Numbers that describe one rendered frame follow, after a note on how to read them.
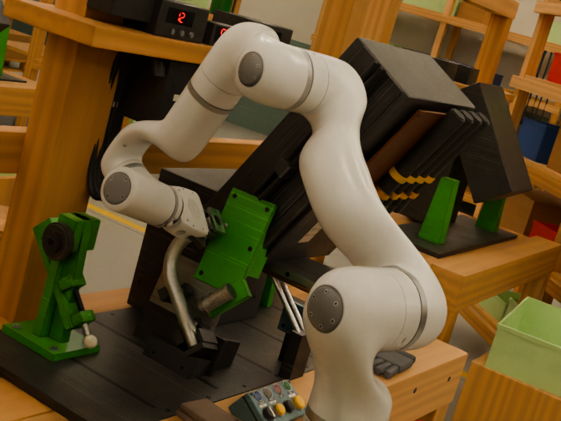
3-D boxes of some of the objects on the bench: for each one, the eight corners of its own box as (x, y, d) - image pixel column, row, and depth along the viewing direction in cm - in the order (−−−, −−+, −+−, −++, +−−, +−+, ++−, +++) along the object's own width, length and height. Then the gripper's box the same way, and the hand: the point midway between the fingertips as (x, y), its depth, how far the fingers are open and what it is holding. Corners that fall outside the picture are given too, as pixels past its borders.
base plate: (391, 349, 259) (394, 342, 259) (108, 445, 166) (110, 434, 166) (266, 290, 280) (268, 283, 280) (-48, 346, 187) (-46, 336, 187)
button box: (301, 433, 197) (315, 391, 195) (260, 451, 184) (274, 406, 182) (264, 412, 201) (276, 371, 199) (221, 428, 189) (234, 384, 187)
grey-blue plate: (305, 371, 221) (323, 313, 218) (301, 372, 219) (318, 315, 216) (272, 353, 226) (289, 297, 223) (267, 355, 224) (284, 298, 221)
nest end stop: (199, 360, 204) (218, 350, 202) (184, 358, 199) (203, 347, 197) (197, 355, 204) (216, 344, 203) (182, 352, 199) (201, 342, 198)
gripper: (138, 178, 194) (187, 199, 210) (158, 251, 188) (206, 268, 204) (169, 161, 191) (215, 185, 207) (189, 236, 185) (236, 254, 201)
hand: (206, 224), depth 204 cm, fingers closed on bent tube, 3 cm apart
